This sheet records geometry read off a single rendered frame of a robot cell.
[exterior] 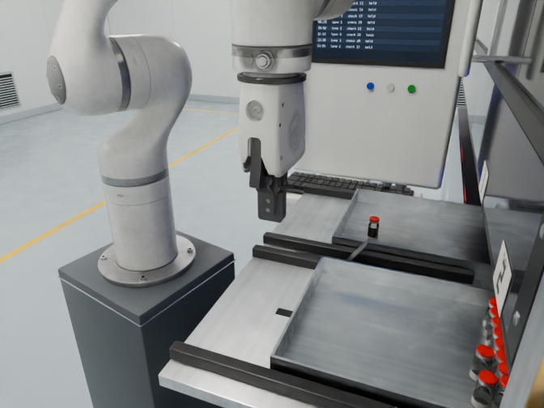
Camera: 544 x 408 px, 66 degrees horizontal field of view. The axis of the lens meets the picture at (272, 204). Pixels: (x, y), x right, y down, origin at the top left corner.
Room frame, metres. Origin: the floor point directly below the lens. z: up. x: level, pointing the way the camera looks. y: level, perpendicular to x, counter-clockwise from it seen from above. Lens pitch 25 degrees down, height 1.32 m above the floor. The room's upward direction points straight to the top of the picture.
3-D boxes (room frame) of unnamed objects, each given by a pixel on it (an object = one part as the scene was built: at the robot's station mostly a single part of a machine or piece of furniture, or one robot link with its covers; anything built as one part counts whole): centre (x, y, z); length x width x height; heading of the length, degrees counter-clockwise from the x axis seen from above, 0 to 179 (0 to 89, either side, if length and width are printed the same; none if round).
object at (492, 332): (0.43, -0.31, 0.90); 0.18 x 0.02 x 0.05; 159
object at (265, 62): (0.47, 0.00, 1.27); 0.09 x 0.08 x 0.03; 159
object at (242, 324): (0.65, -0.20, 0.87); 0.70 x 0.48 x 0.02; 159
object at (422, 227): (0.78, -0.32, 0.90); 0.34 x 0.26 x 0.04; 69
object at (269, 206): (0.45, 0.01, 1.12); 0.03 x 0.03 x 0.07; 69
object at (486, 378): (0.36, -0.26, 0.90); 0.02 x 0.02 x 0.05
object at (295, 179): (1.19, -0.23, 0.82); 0.40 x 0.14 x 0.02; 68
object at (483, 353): (0.40, -0.27, 0.90); 0.02 x 0.02 x 0.05
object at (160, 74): (0.75, 0.23, 1.16); 0.19 x 0.12 x 0.24; 135
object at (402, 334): (0.47, -0.20, 0.90); 0.34 x 0.26 x 0.04; 69
